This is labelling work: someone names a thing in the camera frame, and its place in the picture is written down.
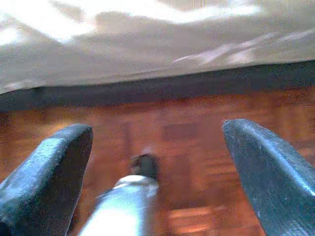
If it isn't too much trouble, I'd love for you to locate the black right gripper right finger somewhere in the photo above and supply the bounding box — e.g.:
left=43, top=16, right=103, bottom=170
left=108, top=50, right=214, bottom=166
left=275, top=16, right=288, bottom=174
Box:
left=222, top=118, right=315, bottom=236

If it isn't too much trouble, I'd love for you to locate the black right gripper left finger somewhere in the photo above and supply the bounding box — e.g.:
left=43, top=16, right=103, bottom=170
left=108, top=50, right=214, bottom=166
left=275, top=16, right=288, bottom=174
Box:
left=0, top=124, right=94, bottom=236

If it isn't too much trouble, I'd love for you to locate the bed with beige floral sheet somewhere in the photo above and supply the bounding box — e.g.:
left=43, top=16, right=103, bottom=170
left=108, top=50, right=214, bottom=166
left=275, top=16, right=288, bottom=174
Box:
left=0, top=0, right=315, bottom=113

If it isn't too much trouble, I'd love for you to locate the silver robot right leg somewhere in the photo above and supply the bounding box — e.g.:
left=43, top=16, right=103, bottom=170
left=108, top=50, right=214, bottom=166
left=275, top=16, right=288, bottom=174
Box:
left=78, top=153, right=160, bottom=236

